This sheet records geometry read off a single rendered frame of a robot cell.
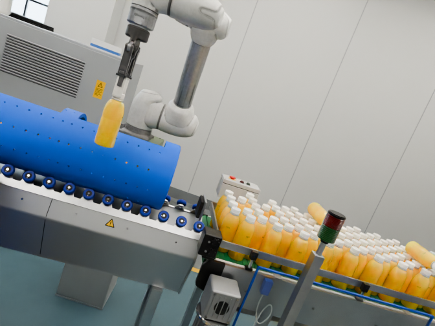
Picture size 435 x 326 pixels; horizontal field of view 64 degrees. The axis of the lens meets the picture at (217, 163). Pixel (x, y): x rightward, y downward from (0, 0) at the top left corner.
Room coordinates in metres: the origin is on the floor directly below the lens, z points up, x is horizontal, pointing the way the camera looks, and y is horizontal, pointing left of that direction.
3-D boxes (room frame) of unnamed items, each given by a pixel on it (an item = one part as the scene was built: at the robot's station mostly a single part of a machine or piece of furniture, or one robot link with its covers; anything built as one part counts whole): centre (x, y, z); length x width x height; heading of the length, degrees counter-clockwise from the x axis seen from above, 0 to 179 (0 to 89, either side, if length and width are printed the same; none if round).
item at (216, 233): (1.24, -0.08, 0.95); 0.10 x 0.07 x 0.10; 10
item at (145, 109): (2.00, 0.49, 1.25); 0.18 x 0.16 x 0.22; 95
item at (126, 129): (2.00, 0.53, 1.11); 0.22 x 0.18 x 0.06; 93
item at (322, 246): (1.15, -0.44, 1.18); 0.06 x 0.06 x 0.16
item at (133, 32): (1.17, 0.39, 1.56); 0.08 x 0.07 x 0.09; 7
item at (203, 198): (1.43, 0.00, 0.99); 0.10 x 0.02 x 0.12; 10
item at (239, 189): (1.76, -0.15, 1.05); 0.20 x 0.10 x 0.10; 100
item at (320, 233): (1.15, -0.44, 1.18); 0.06 x 0.06 x 0.05
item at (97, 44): (3.06, 1.25, 1.48); 0.24 x 0.12 x 0.08; 102
